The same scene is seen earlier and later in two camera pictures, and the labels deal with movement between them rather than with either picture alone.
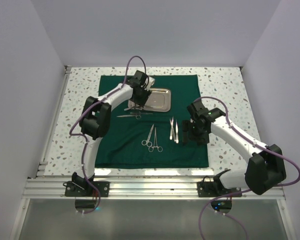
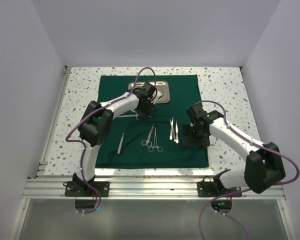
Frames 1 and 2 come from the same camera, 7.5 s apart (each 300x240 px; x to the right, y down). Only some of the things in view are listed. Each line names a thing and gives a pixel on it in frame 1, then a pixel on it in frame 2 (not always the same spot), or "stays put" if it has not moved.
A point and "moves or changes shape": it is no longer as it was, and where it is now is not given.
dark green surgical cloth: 139,138 stays put
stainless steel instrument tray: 160,100 moves or changes shape
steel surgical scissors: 147,143 stays put
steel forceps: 159,148 stays put
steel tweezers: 172,131 stays put
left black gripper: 141,102 -> 144,114
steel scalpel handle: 138,108 moves or changes shape
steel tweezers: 177,132 stays put
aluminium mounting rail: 133,188 stays put
